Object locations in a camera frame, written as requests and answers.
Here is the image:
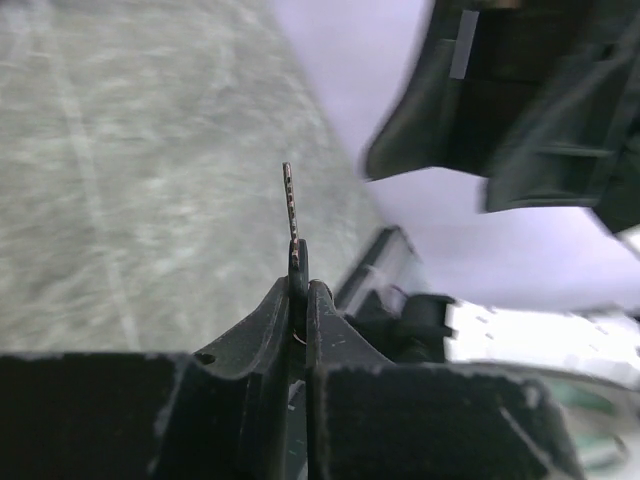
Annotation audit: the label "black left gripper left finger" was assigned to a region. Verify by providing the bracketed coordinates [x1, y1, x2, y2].
[1, 279, 289, 479]

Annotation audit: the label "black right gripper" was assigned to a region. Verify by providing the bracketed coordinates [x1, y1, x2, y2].
[364, 0, 639, 234]

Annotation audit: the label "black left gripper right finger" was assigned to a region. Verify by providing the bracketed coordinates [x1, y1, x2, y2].
[306, 280, 584, 479]

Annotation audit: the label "black-headed keys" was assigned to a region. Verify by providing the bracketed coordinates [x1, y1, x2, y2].
[282, 162, 309, 345]

